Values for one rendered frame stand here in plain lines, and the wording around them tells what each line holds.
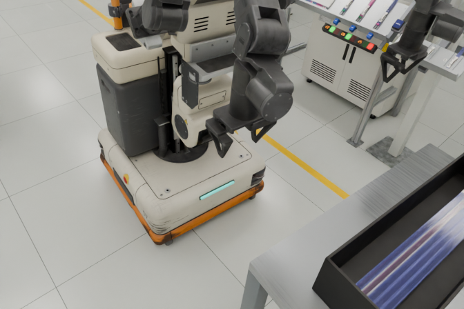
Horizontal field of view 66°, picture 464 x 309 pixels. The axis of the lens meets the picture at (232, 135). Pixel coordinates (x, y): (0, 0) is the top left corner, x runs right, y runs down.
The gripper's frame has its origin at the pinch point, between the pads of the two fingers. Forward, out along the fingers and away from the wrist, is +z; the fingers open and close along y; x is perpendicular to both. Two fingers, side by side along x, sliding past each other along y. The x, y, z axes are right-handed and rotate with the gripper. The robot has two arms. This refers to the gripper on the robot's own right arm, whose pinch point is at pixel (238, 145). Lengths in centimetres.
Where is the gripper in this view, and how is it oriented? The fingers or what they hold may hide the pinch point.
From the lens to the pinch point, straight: 74.2
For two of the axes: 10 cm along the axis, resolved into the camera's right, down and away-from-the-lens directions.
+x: -5.9, -5.8, 5.6
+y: 8.0, -3.3, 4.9
